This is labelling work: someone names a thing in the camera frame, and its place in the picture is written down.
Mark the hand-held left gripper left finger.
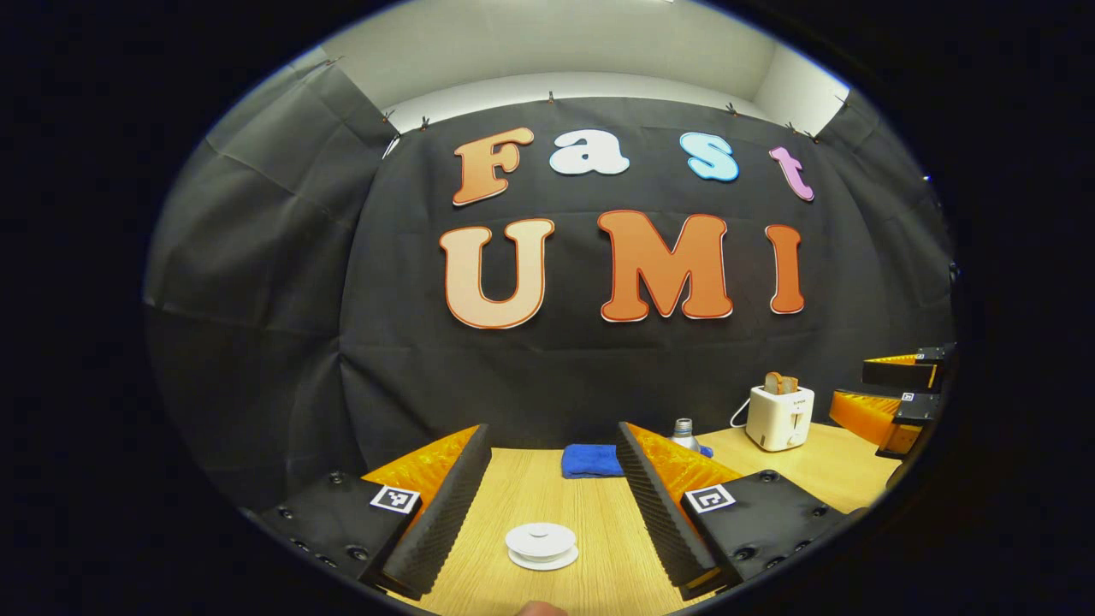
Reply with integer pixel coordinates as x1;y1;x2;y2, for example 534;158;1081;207
257;423;493;601

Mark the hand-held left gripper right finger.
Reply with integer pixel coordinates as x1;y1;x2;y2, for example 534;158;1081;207
616;421;867;601

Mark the white teacup lid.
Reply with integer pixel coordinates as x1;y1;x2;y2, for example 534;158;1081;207
512;524;571;548

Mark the white teacup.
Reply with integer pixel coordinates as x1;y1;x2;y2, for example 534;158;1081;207
505;523;578;562

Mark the blue towel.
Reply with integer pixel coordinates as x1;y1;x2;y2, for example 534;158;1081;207
561;443;714;480

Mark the white toaster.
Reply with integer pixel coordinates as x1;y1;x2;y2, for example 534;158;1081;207
745;385;816;453

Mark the white saucer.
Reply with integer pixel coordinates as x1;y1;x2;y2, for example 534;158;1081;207
508;548;580;572

